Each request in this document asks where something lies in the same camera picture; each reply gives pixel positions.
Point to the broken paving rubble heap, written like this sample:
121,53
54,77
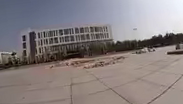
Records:
90,62

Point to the large white multi-storey building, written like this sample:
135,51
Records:
67,39

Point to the row of trees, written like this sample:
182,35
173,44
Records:
165,39

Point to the small dark block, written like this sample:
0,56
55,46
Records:
180,46

